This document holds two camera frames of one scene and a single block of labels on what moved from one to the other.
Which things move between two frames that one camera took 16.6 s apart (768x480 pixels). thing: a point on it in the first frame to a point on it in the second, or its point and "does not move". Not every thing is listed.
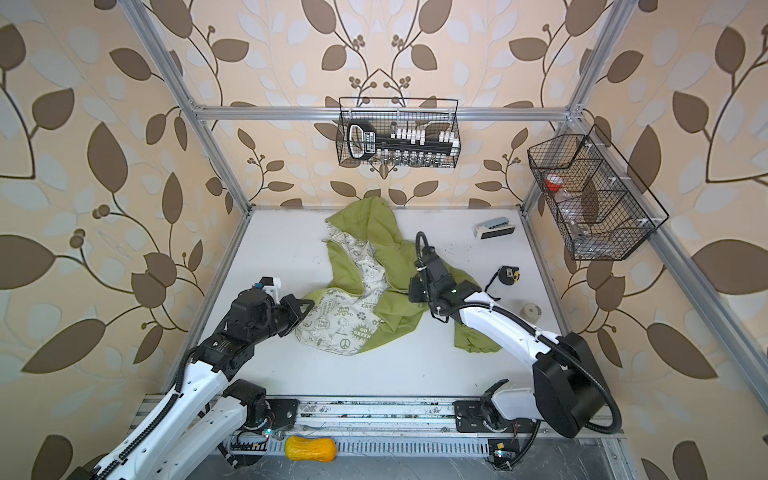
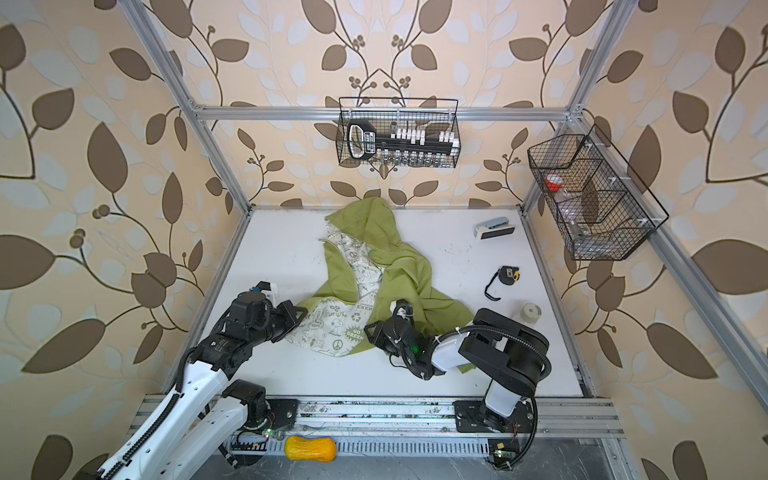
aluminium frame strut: (189, 104) does not move
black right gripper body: (418, 294) to (384, 342)
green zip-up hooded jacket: (369, 306) does not move
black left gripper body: (276, 320) does not move
